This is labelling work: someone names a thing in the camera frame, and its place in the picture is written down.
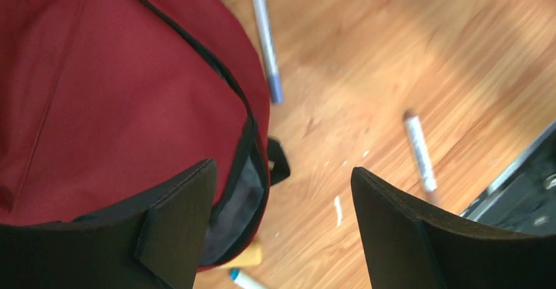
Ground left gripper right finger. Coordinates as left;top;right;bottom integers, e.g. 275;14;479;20
351;167;555;288

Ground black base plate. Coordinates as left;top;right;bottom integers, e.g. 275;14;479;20
460;123;555;235

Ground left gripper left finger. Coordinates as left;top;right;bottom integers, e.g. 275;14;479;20
1;159;217;288

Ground blue capped marker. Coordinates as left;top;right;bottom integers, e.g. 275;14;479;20
229;268;268;289

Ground red backpack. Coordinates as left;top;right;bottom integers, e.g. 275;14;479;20
1;0;270;269

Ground brown capped marker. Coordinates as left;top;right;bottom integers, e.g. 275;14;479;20
403;109;439;206

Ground purple capped marker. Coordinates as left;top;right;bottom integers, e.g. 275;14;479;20
252;0;284;104

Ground orange highlighter marker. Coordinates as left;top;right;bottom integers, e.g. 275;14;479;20
220;237;263;269

